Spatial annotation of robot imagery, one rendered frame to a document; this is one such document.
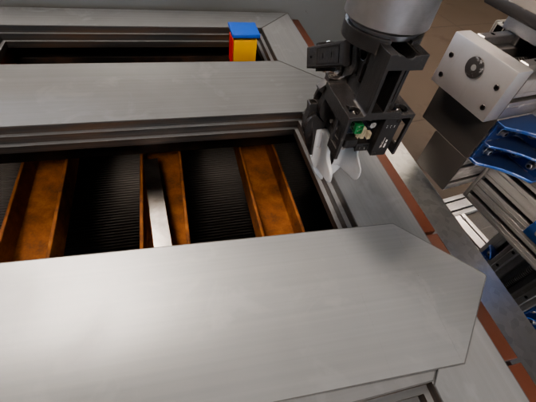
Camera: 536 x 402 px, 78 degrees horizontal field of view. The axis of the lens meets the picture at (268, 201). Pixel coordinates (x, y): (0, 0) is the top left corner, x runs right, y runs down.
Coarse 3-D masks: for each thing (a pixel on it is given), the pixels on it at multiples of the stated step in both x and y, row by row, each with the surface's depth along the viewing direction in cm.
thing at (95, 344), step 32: (96, 256) 38; (128, 256) 38; (64, 288) 35; (96, 288) 35; (128, 288) 36; (64, 320) 33; (96, 320) 33; (128, 320) 34; (64, 352) 31; (96, 352) 32; (128, 352) 32; (64, 384) 30; (96, 384) 30; (128, 384) 30
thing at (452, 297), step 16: (400, 240) 44; (416, 240) 44; (416, 256) 42; (432, 256) 43; (448, 256) 43; (416, 272) 41; (432, 272) 41; (448, 272) 42; (432, 288) 40; (448, 288) 40; (464, 288) 40; (448, 304) 39; (464, 304) 39; (448, 320) 37; (464, 320) 38; (464, 336) 36; (464, 352) 35
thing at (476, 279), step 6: (456, 258) 43; (462, 264) 42; (462, 270) 42; (468, 270) 42; (474, 270) 42; (468, 276) 41; (474, 276) 42; (480, 276) 42; (486, 276) 42; (468, 282) 41; (474, 282) 41; (480, 282) 41; (474, 288) 40; (480, 288) 41; (480, 294) 40; (480, 300) 40
